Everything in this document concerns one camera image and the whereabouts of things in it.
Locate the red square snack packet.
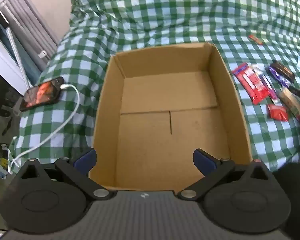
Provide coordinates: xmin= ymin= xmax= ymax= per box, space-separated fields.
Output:
xmin=267 ymin=104 xmax=290 ymax=122

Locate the grey curtain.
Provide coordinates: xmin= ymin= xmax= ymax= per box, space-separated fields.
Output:
xmin=0 ymin=0 xmax=59 ymax=73

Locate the black smartphone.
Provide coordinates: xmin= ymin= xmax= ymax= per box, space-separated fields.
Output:
xmin=19 ymin=77 xmax=65 ymax=112

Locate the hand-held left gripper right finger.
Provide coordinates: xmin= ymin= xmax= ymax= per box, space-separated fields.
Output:
xmin=176 ymin=149 xmax=275 ymax=202

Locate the red white snack packet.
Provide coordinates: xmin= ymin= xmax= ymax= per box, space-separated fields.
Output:
xmin=232 ymin=63 xmax=270 ymax=105

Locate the small red candy packet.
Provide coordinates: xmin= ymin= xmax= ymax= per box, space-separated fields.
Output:
xmin=249 ymin=35 xmax=263 ymax=46

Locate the white charging cable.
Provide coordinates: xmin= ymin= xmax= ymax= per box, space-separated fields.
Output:
xmin=7 ymin=84 xmax=80 ymax=174

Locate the dark brown snack packet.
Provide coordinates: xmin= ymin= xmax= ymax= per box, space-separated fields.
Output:
xmin=271 ymin=60 xmax=296 ymax=83

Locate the cardboard box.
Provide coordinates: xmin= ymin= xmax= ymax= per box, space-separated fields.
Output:
xmin=89 ymin=42 xmax=253 ymax=192

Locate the braided white pole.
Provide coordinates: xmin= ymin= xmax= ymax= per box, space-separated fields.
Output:
xmin=5 ymin=27 xmax=32 ymax=90

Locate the purple snack packet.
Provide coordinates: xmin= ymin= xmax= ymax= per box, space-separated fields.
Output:
xmin=268 ymin=65 xmax=289 ymax=88

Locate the green checked blanket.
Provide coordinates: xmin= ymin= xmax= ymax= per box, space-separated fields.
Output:
xmin=9 ymin=0 xmax=300 ymax=178

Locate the white purple snack bar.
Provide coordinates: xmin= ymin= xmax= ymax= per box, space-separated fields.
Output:
xmin=251 ymin=64 xmax=282 ymax=105

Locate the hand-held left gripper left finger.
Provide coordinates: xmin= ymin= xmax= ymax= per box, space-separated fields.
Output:
xmin=16 ymin=148 xmax=115 ymax=202

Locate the dark teal curtain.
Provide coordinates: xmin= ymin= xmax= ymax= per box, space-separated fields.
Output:
xmin=0 ymin=14 xmax=42 ymax=87

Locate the tan snack bar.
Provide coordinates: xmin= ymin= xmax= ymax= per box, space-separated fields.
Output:
xmin=279 ymin=87 xmax=300 ymax=120

